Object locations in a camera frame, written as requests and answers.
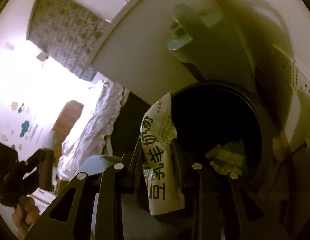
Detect white powder pouch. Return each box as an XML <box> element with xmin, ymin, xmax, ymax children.
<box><xmin>140</xmin><ymin>93</ymin><xmax>185</xmax><ymax>216</ymax></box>

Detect black trash bin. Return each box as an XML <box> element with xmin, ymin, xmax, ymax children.
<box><xmin>167</xmin><ymin>80</ymin><xmax>273</xmax><ymax>230</ymax></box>

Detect person's left hand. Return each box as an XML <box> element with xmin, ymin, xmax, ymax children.
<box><xmin>11</xmin><ymin>197</ymin><xmax>40</xmax><ymax>239</ymax></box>

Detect brown wooden headboard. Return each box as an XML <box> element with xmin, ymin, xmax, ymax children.
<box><xmin>39</xmin><ymin>100</ymin><xmax>83</xmax><ymax>192</ymax></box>

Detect round grey blue table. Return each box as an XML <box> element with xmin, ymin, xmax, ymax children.
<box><xmin>80</xmin><ymin>153</ymin><xmax>156</xmax><ymax>239</ymax></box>

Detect bed with white duvet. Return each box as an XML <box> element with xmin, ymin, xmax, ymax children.
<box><xmin>57</xmin><ymin>81</ymin><xmax>130</xmax><ymax>181</ymax></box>

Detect white power strip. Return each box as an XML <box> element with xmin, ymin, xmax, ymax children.
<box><xmin>272</xmin><ymin>44</ymin><xmax>310</xmax><ymax>151</ymax></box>

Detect green spray bottle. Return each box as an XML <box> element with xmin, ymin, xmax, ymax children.
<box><xmin>166</xmin><ymin>4</ymin><xmax>224</xmax><ymax>63</ymax></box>

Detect white desk cabinet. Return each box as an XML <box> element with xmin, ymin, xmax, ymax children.
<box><xmin>90</xmin><ymin>0</ymin><xmax>258</xmax><ymax>106</ymax></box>

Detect wall stickers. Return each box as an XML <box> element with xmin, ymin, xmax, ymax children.
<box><xmin>0</xmin><ymin>101</ymin><xmax>44</xmax><ymax>153</ymax></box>

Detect grey patterned wall hanging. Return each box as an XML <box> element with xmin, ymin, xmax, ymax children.
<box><xmin>26</xmin><ymin>0</ymin><xmax>108</xmax><ymax>81</ymax></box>

